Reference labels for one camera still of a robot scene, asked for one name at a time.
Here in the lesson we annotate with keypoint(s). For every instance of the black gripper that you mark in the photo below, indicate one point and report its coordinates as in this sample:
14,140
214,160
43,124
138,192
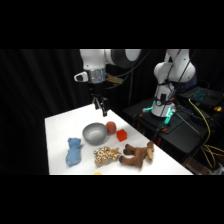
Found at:
97,88

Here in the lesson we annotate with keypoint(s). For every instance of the cardboard box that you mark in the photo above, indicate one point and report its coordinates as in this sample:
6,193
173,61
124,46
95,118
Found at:
203,166

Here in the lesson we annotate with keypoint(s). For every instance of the red cube block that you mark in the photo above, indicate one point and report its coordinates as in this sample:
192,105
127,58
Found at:
122,135

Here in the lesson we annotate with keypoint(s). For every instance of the grey bowl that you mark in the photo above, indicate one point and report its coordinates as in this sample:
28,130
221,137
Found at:
94,133

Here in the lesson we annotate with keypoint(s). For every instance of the black curtain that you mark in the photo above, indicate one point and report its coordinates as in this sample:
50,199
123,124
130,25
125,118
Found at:
36,100

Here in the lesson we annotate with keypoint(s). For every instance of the black laptop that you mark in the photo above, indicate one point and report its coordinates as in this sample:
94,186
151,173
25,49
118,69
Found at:
202,95

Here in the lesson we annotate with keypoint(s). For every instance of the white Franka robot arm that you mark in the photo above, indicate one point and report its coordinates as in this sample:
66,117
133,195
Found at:
96,58

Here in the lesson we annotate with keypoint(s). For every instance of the small yellow plug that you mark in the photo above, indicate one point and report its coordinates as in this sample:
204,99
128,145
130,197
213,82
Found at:
217,108

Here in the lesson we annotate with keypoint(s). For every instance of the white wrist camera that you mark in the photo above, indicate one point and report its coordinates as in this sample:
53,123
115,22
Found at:
80,77

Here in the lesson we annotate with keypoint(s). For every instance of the black robot stand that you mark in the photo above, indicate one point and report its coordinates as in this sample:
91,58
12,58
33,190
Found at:
180,133

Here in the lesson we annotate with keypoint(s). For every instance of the orange ball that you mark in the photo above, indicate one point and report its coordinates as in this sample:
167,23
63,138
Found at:
111,127

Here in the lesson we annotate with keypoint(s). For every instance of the brown plush dog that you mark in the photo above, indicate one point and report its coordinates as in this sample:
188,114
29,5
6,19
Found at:
137,155

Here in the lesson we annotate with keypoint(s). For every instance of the blue sock toy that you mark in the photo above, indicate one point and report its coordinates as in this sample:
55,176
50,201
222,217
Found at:
73,152

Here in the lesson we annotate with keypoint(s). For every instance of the small yellow object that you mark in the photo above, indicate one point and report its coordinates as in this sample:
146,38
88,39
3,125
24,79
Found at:
97,173

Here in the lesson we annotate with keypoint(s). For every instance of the spotted leopard plush toy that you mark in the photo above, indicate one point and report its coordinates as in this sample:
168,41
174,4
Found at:
106,155

